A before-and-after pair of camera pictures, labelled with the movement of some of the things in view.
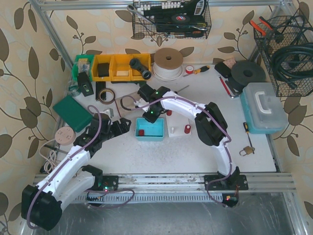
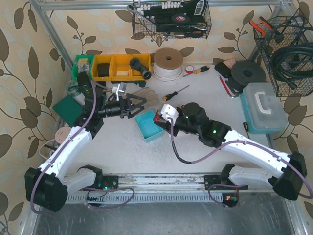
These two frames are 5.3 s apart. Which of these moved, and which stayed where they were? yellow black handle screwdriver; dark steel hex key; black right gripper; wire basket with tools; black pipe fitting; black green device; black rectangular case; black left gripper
Moved: black right gripper; black left gripper
Stayed: dark steel hex key; black pipe fitting; black rectangular case; yellow black handle screwdriver; black green device; wire basket with tools
